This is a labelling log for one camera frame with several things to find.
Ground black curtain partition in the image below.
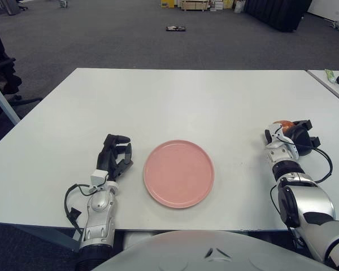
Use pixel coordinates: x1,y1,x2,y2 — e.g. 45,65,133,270
244,0,313,33

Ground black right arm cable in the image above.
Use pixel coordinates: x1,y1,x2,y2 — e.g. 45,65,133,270
310,148,333,183

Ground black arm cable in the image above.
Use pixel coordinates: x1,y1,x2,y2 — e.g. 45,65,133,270
64,183,97,235
310,148,333,183

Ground red-orange apple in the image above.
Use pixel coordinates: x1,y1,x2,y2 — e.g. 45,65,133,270
272,120,294,132

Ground wooden pallet crate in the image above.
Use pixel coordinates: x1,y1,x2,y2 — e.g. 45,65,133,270
181,0,209,12

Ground blue-grey table frame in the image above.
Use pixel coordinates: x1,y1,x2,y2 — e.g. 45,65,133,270
0,221,339,253

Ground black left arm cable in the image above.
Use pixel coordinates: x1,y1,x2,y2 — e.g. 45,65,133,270
64,183,97,235

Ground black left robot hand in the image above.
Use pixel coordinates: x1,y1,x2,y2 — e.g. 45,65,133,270
96,134,135,181

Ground white side table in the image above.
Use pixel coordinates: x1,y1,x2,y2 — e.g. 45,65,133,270
307,69,339,108

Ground black office chair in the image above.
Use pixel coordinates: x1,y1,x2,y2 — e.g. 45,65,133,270
0,16,43,129

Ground grey robot torso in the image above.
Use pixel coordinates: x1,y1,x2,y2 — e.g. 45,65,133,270
98,230,328,271

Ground stacked white boxes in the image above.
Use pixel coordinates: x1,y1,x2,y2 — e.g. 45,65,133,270
208,0,234,12

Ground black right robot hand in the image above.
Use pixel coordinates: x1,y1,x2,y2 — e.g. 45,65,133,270
264,120,320,156

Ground pink round plate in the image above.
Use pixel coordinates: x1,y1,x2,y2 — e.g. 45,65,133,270
143,139,215,209

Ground light blue table leg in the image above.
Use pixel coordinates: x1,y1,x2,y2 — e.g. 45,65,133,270
0,76,21,126

